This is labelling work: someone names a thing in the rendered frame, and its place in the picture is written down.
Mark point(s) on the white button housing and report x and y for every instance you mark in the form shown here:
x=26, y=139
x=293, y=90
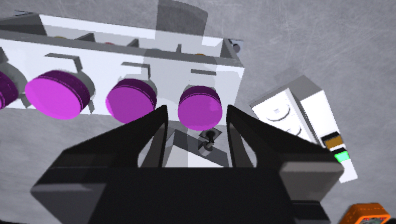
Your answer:
x=183, y=150

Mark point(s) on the white tray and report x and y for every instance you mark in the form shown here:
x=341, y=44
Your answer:
x=300, y=107

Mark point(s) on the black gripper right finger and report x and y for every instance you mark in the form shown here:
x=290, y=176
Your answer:
x=308, y=170

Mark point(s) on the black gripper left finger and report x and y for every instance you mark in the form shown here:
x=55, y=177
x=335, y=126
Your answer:
x=120, y=147

